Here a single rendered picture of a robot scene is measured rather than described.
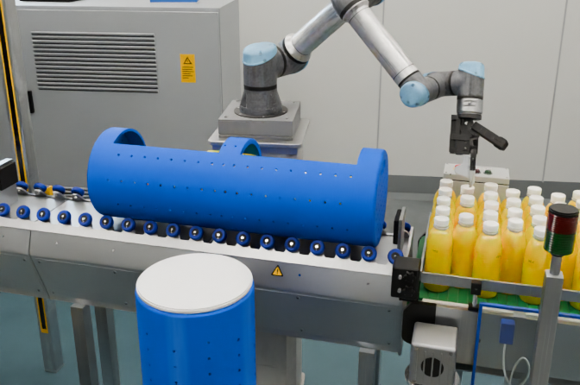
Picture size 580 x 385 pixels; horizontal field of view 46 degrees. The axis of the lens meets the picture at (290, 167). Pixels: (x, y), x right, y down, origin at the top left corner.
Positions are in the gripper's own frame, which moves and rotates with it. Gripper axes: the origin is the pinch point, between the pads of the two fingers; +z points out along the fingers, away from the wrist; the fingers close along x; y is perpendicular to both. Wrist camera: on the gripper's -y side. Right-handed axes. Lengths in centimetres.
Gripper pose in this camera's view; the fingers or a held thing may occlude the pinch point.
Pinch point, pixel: (472, 183)
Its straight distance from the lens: 205.4
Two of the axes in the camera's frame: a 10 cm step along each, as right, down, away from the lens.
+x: -2.6, -0.6, -9.6
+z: -0.7, 10.0, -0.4
